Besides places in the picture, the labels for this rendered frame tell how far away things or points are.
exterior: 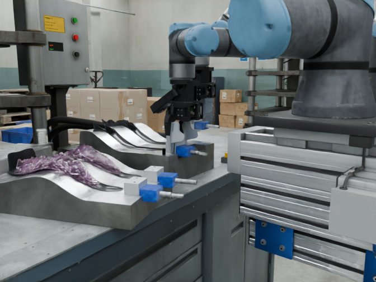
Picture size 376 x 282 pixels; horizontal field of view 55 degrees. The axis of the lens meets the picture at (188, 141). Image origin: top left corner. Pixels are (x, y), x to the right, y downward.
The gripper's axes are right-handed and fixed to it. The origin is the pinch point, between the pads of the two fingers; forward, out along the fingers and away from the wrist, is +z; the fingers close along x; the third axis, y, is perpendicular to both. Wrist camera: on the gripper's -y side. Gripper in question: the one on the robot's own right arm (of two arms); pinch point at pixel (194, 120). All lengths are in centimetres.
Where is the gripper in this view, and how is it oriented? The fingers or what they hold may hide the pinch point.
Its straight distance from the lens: 137.4
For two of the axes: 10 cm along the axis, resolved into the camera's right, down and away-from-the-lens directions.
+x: 5.6, -1.5, 8.2
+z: 0.0, 9.8, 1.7
